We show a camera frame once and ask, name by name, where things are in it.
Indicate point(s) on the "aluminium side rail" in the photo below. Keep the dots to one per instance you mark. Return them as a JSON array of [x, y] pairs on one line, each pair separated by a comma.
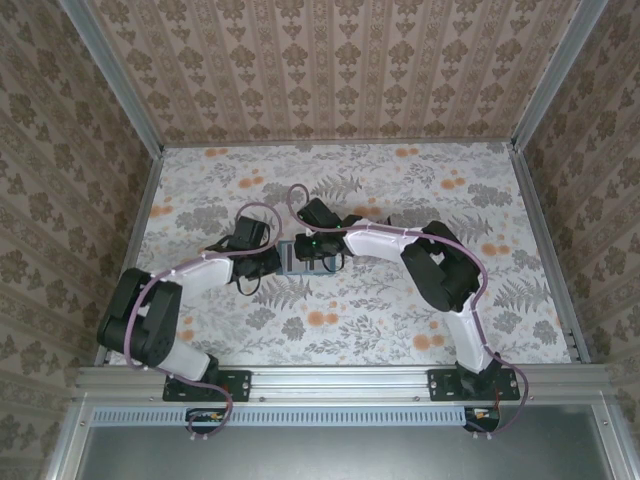
[[131, 250], [547, 250]]

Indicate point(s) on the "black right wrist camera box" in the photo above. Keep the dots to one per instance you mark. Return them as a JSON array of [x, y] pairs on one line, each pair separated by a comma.
[[317, 212]]

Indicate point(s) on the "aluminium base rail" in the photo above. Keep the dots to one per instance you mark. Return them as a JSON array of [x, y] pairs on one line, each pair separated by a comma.
[[340, 382]]

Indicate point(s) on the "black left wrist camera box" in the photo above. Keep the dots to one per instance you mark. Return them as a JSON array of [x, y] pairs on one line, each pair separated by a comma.
[[251, 231]]

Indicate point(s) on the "black connector box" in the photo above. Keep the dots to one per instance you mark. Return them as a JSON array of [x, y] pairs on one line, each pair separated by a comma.
[[482, 416], [202, 417]]

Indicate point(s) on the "teal leather card holder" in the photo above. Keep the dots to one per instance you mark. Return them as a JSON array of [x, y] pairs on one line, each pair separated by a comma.
[[289, 267]]

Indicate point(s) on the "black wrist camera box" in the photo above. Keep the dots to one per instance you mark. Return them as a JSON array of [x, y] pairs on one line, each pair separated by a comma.
[[251, 231], [317, 212]]

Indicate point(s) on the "grey metal panel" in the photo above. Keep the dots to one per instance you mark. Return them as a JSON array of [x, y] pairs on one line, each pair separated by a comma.
[[340, 455]]

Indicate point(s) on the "aluminium corner post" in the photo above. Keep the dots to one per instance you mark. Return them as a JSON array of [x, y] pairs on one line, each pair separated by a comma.
[[556, 75], [114, 75]]

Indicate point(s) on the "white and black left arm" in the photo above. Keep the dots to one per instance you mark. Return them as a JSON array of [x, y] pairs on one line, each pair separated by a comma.
[[200, 272]]

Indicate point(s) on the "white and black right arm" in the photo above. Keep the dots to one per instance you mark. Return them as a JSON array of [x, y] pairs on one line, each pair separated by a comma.
[[375, 242]]

